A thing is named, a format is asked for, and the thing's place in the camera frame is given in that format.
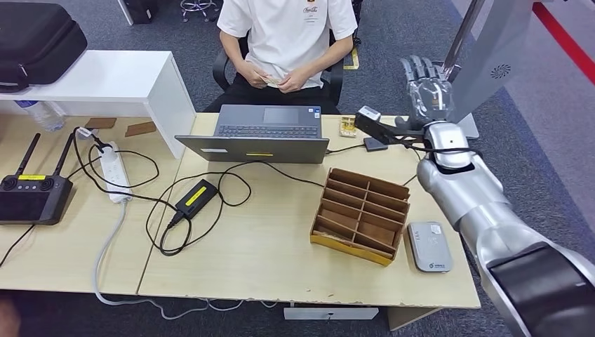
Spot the person's right hand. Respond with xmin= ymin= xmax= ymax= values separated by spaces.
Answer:
xmin=241 ymin=64 xmax=271 ymax=89

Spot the person's left hand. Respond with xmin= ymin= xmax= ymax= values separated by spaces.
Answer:
xmin=278 ymin=68 xmax=312 ymax=94

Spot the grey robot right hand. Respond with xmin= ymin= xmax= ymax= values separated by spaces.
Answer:
xmin=395 ymin=55 xmax=455 ymax=130

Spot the person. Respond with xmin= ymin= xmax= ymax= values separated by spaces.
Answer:
xmin=203 ymin=0 xmax=359 ymax=115

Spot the stack of hotel key cards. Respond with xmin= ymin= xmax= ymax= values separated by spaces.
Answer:
xmin=339 ymin=116 xmax=359 ymax=138

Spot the wooden card organizer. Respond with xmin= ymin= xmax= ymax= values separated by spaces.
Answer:
xmin=309 ymin=168 xmax=411 ymax=267

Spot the grey card reader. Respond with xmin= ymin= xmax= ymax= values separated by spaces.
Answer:
xmin=407 ymin=221 xmax=454 ymax=274

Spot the black office chair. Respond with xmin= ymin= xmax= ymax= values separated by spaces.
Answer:
xmin=212 ymin=32 xmax=361 ymax=112

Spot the grey laptop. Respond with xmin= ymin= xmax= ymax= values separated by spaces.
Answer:
xmin=174 ymin=104 xmax=330 ymax=164

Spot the small black hub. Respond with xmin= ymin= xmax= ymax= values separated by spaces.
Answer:
xmin=363 ymin=136 xmax=389 ymax=152

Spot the grey kiosk stand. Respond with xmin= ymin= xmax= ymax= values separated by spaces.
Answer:
xmin=448 ymin=0 xmax=535 ymax=140

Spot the chrome stool base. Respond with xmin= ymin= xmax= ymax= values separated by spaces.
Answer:
xmin=180 ymin=0 xmax=220 ymax=23

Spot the brown cardboard piece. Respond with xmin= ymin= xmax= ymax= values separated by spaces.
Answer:
xmin=85 ymin=117 xmax=118 ymax=130
xmin=124 ymin=121 xmax=158 ymax=138

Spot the black cabinet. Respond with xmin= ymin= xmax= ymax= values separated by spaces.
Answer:
xmin=116 ymin=0 xmax=159 ymax=25

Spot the black power adapter yellow label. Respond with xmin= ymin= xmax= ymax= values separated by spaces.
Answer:
xmin=175 ymin=178 xmax=220 ymax=220

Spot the white shelf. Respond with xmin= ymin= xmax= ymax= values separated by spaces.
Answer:
xmin=0 ymin=50 xmax=196 ymax=160

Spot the white power strip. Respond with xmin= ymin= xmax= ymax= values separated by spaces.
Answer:
xmin=98 ymin=141 xmax=133 ymax=204

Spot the clear water bottle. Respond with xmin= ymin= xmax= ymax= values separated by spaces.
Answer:
xmin=16 ymin=100 xmax=66 ymax=133

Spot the black carrying case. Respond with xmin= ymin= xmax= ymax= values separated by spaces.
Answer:
xmin=0 ymin=2 xmax=88 ymax=94

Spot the black remote controller with antennas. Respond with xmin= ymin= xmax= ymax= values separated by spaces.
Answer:
xmin=0 ymin=133 xmax=74 ymax=227

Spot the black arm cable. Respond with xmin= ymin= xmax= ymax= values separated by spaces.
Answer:
xmin=395 ymin=135 xmax=483 ymax=159

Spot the chrome stanchion post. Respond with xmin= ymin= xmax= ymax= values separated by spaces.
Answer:
xmin=432 ymin=0 xmax=484 ymax=82

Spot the short black hub cable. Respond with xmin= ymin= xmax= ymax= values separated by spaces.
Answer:
xmin=325 ymin=143 xmax=368 ymax=155

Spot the black cable with ferrite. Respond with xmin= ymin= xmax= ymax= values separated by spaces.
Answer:
xmin=401 ymin=144 xmax=424 ymax=187

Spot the black charger cable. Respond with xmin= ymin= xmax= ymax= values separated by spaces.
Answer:
xmin=145 ymin=160 xmax=326 ymax=258

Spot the black mains cable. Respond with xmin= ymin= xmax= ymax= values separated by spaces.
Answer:
xmin=72 ymin=128 xmax=180 ymax=229

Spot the white under-desk bracket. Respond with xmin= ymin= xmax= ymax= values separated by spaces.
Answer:
xmin=283 ymin=307 xmax=380 ymax=321

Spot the white power strip cable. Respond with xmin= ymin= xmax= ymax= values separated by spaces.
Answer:
xmin=93 ymin=202 xmax=280 ymax=321

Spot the thin black remote cable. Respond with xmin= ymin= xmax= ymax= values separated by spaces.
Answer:
xmin=0 ymin=224 xmax=36 ymax=268

